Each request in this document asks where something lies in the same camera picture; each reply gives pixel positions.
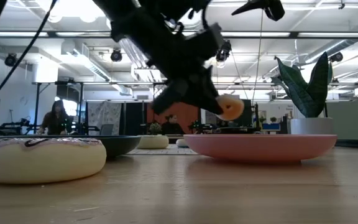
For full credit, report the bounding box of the white ceiling duct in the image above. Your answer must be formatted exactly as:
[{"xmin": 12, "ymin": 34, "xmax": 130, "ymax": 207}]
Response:
[{"xmin": 65, "ymin": 42, "xmax": 133, "ymax": 96}]

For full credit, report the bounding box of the thin camera cable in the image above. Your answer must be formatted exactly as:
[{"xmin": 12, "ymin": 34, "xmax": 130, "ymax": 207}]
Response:
[{"xmin": 230, "ymin": 52, "xmax": 249, "ymax": 100}]

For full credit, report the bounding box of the white plant pot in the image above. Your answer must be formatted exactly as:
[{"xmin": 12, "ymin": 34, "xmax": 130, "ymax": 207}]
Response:
[{"xmin": 290, "ymin": 117, "xmax": 334, "ymax": 136}]

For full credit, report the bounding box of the black computer monitor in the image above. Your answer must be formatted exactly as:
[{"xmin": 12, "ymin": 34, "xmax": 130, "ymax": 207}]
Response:
[{"xmin": 205, "ymin": 98, "xmax": 254, "ymax": 128}]

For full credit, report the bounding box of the green snake plant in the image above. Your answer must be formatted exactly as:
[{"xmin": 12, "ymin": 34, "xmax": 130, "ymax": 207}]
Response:
[{"xmin": 271, "ymin": 51, "xmax": 334, "ymax": 119}]

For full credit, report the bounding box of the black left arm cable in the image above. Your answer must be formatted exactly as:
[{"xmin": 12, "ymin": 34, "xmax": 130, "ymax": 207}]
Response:
[{"xmin": 0, "ymin": 0, "xmax": 58, "ymax": 113}]

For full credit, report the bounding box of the black partition panel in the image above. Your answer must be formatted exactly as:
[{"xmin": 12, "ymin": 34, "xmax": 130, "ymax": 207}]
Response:
[{"xmin": 124, "ymin": 102, "xmax": 147, "ymax": 135}]

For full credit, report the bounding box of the small potted plant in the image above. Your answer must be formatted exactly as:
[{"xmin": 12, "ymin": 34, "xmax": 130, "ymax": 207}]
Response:
[{"xmin": 149, "ymin": 120, "xmax": 163, "ymax": 136}]

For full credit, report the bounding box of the grey woven mat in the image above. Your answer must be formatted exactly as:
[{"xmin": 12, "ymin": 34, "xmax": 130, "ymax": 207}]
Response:
[{"xmin": 126, "ymin": 144, "xmax": 198, "ymax": 156}]

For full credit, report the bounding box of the grey office chair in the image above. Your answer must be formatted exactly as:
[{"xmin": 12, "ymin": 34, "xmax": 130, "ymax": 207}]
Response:
[{"xmin": 99, "ymin": 123, "xmax": 114, "ymax": 136}]

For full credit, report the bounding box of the black overhead camera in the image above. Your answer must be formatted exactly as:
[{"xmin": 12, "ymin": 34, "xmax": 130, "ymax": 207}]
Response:
[{"xmin": 215, "ymin": 39, "xmax": 232, "ymax": 63}]

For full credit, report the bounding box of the black ceiling spot lamp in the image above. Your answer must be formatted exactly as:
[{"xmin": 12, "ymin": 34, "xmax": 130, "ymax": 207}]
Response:
[
  {"xmin": 109, "ymin": 48, "xmax": 123, "ymax": 63},
  {"xmin": 4, "ymin": 52, "xmax": 18, "ymax": 67},
  {"xmin": 329, "ymin": 51, "xmax": 344, "ymax": 63}
]

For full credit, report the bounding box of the person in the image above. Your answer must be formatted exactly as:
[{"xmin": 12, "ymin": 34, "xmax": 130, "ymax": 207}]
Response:
[
  {"xmin": 161, "ymin": 114, "xmax": 186, "ymax": 136},
  {"xmin": 37, "ymin": 99, "xmax": 74, "ymax": 136}
]

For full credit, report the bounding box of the thin hanging cable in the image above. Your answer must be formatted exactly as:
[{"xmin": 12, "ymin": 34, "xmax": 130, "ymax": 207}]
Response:
[{"xmin": 252, "ymin": 12, "xmax": 264, "ymax": 105}]

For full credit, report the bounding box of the grey partition wall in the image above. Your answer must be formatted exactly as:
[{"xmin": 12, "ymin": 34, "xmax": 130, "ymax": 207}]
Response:
[{"xmin": 326, "ymin": 101, "xmax": 358, "ymax": 141}]

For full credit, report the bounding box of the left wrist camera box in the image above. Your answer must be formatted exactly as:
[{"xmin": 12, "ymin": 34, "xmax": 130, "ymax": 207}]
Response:
[{"xmin": 186, "ymin": 22, "xmax": 227, "ymax": 62}]

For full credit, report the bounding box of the black bowl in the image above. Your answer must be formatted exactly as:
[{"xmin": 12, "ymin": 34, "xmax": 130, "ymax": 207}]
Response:
[{"xmin": 0, "ymin": 134, "xmax": 142, "ymax": 159}]

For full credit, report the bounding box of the lilac frosted cream donut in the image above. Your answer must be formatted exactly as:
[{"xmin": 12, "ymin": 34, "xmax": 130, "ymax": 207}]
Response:
[{"xmin": 0, "ymin": 138, "xmax": 108, "ymax": 185}]

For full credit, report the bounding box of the orange partition panel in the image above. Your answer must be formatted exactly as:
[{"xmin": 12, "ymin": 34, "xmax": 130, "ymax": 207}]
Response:
[{"xmin": 146, "ymin": 102, "xmax": 201, "ymax": 135}]

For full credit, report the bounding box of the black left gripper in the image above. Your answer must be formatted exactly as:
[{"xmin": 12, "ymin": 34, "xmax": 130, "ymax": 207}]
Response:
[{"xmin": 126, "ymin": 18, "xmax": 224, "ymax": 115}]

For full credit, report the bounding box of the yellow frosted sprinkled donut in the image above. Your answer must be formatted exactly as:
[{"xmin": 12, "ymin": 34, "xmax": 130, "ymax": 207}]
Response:
[{"xmin": 215, "ymin": 94, "xmax": 246, "ymax": 121}]

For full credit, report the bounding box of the grey patterned partition panel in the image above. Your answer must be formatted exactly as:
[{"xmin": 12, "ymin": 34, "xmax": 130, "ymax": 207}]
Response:
[{"xmin": 87, "ymin": 101, "xmax": 122, "ymax": 135}]

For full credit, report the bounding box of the pink bowl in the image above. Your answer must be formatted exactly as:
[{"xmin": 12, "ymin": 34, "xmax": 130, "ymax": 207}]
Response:
[{"xmin": 183, "ymin": 133, "xmax": 338, "ymax": 163}]

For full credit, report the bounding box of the black overhead light bar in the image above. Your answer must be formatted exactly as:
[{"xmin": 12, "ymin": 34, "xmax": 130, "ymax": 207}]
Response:
[{"xmin": 0, "ymin": 30, "xmax": 358, "ymax": 39}]

